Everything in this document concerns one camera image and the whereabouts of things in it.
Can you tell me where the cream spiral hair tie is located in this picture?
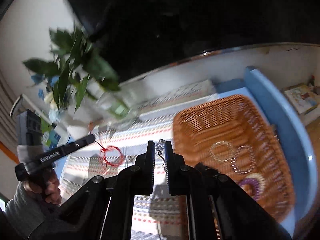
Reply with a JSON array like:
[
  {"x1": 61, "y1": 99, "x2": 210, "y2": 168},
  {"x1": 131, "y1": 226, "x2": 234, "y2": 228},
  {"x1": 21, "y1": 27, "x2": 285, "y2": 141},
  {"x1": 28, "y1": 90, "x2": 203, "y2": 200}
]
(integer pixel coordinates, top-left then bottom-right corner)
[{"x1": 249, "y1": 172, "x2": 268, "y2": 193}]

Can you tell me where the striped woven table mat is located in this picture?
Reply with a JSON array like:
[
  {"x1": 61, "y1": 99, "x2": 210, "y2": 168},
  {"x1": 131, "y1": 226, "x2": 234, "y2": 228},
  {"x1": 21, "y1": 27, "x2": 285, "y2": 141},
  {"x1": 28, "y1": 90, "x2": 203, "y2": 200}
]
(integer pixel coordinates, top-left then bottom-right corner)
[{"x1": 57, "y1": 80, "x2": 221, "y2": 240}]

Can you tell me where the brown wicker basket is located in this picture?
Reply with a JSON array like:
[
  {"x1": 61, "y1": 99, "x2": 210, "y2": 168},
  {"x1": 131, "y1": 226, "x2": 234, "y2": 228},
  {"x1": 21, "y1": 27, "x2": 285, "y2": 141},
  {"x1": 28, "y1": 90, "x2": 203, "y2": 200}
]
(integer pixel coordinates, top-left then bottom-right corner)
[{"x1": 172, "y1": 94, "x2": 295, "y2": 222}]

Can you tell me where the person's left hand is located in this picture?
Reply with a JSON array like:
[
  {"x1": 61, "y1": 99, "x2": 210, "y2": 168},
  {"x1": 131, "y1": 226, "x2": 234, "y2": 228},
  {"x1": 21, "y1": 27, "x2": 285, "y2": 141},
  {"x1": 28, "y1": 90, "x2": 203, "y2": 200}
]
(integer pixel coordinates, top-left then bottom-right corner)
[{"x1": 23, "y1": 169, "x2": 62, "y2": 205}]

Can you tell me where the green leafy plant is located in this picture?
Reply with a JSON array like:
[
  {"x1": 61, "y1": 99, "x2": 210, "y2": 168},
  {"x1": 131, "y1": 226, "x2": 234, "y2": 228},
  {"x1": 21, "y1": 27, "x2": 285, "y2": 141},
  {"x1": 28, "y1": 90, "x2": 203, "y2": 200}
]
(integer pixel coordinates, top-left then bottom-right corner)
[{"x1": 22, "y1": 28, "x2": 120, "y2": 111}]

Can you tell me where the glass vase with water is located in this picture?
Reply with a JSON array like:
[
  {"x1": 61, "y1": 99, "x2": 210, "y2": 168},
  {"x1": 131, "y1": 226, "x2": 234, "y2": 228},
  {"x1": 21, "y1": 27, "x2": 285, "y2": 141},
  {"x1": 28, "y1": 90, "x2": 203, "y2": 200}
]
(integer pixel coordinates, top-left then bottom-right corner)
[{"x1": 95, "y1": 84, "x2": 139, "y2": 131}]

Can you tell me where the purple spiral hair tie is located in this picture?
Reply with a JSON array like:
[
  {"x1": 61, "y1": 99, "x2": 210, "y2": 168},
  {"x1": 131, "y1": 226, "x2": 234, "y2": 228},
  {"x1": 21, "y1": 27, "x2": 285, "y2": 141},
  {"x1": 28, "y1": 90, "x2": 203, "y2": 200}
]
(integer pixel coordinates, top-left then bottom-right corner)
[{"x1": 238, "y1": 177, "x2": 263, "y2": 202}]

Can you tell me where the white lace doily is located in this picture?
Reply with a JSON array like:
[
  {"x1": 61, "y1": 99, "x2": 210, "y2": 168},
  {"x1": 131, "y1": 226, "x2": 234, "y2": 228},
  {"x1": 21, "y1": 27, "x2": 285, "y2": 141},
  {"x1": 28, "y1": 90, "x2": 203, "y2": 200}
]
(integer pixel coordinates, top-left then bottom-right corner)
[{"x1": 138, "y1": 80, "x2": 216, "y2": 113}]

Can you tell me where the red string bracelet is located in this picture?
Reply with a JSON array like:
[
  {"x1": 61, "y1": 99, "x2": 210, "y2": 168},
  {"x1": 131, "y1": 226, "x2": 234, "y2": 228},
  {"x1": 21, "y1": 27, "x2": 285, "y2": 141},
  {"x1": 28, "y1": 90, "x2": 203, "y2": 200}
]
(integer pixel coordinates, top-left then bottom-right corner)
[{"x1": 94, "y1": 139, "x2": 126, "y2": 169}]

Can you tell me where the silver bangle bracelet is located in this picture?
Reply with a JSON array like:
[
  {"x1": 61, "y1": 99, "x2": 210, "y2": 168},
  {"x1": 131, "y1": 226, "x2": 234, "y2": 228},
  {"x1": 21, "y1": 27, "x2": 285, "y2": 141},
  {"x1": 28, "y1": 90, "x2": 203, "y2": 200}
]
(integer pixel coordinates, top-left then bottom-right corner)
[{"x1": 231, "y1": 144, "x2": 257, "y2": 176}]

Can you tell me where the green blue book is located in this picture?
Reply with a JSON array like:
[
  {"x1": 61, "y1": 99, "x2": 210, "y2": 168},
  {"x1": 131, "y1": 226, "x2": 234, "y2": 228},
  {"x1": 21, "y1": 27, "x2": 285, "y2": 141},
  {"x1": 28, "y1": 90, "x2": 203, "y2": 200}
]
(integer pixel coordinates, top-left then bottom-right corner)
[{"x1": 41, "y1": 119, "x2": 61, "y2": 150}]

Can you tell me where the person's grey sleeved forearm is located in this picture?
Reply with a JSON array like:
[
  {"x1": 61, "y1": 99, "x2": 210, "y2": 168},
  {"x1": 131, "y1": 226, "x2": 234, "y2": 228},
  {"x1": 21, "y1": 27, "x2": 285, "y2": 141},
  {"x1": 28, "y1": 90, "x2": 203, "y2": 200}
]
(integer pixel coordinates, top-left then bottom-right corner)
[{"x1": 4, "y1": 181, "x2": 56, "y2": 239}]

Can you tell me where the black electronic box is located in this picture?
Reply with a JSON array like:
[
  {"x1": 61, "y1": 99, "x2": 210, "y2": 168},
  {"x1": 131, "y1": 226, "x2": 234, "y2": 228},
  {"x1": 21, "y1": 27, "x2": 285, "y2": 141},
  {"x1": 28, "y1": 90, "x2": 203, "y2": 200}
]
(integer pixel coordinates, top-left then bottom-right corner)
[{"x1": 16, "y1": 109, "x2": 42, "y2": 146}]

